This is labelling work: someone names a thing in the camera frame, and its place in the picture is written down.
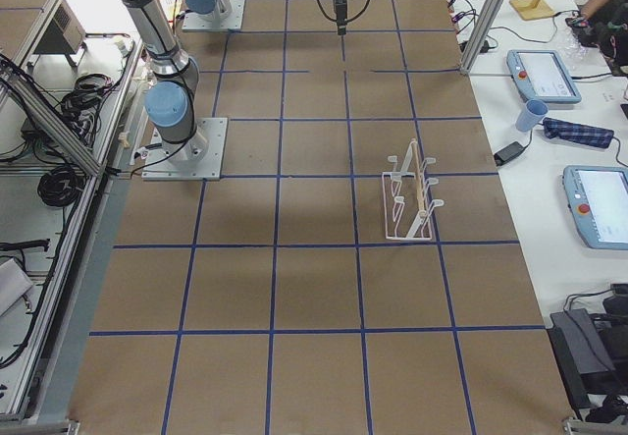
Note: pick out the blue cup on desk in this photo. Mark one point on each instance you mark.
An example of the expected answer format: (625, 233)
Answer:
(531, 114)

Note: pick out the wooden stand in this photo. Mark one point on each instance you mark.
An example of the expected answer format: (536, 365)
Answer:
(532, 10)

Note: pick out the blue teach pendant far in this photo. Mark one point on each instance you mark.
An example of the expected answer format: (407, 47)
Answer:
(542, 75)

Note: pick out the blue teach pendant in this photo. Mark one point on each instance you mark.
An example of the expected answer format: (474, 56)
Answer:
(597, 200)
(542, 75)

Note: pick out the black power adapter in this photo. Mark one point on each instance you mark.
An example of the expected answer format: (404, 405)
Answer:
(508, 153)

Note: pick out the blue plaid cloth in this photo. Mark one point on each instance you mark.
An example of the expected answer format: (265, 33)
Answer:
(577, 133)

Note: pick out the blue teach pendant near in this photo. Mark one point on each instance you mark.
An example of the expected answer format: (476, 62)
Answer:
(597, 200)

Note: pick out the black laptop stand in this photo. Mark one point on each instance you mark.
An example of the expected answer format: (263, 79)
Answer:
(589, 342)

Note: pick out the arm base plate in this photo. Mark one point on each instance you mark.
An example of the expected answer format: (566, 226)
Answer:
(200, 159)
(194, 23)

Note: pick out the aluminium frame post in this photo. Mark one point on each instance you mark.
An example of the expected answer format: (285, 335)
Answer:
(479, 34)

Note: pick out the white wire cup rack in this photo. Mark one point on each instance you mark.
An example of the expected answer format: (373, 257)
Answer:
(407, 201)

